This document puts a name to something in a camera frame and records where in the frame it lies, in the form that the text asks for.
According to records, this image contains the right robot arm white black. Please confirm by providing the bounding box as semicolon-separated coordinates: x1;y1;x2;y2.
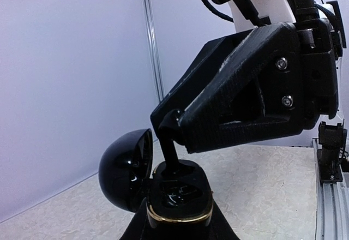
151;0;319;147

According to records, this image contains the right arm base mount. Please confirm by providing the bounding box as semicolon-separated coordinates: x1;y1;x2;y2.
317;122;347;184

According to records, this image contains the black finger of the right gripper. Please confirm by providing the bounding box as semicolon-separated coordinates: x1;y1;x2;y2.
151;28;262;131

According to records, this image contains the left aluminium corner post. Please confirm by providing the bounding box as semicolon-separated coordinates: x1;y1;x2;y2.
143;0;165;102

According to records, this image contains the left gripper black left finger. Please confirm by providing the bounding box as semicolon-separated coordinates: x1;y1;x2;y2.
120;199;152;240

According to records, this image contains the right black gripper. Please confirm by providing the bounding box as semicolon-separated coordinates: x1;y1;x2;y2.
179;17;340;153

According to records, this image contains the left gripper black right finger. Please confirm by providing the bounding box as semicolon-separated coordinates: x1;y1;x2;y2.
208;200;240;240

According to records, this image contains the glossy black earbud case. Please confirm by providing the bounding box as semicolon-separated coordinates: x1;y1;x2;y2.
98;129;214;227

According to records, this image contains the black stem earbud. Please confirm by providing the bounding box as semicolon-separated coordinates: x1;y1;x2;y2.
158;109;183;173

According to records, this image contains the aluminium front rail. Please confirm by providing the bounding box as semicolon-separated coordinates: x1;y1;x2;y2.
312;139;348;240

